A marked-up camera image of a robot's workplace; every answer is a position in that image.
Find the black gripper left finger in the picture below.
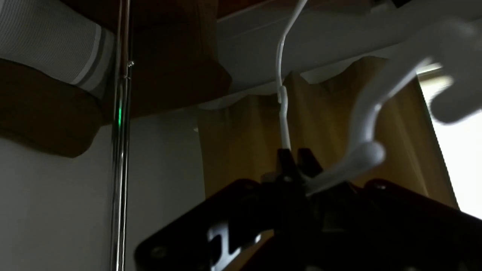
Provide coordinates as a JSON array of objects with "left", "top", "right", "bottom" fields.
[{"left": 276, "top": 146, "right": 298, "bottom": 180}]

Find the metal garment rack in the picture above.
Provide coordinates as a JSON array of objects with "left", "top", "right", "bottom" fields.
[{"left": 110, "top": 0, "right": 134, "bottom": 271}]

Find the white plastic coat hanger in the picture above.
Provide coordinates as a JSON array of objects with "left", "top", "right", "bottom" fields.
[{"left": 274, "top": 0, "right": 482, "bottom": 198}]

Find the bright window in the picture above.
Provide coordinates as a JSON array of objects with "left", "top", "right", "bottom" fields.
[{"left": 417, "top": 60, "right": 482, "bottom": 221}]

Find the narrow brown curtain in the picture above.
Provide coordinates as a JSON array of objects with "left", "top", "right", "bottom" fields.
[{"left": 196, "top": 54, "right": 460, "bottom": 210}]

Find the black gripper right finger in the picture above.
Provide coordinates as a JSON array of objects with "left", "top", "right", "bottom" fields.
[{"left": 297, "top": 146, "right": 324, "bottom": 180}]

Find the grey striped pillow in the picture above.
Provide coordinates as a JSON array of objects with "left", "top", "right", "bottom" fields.
[{"left": 0, "top": 0, "right": 121, "bottom": 99}]

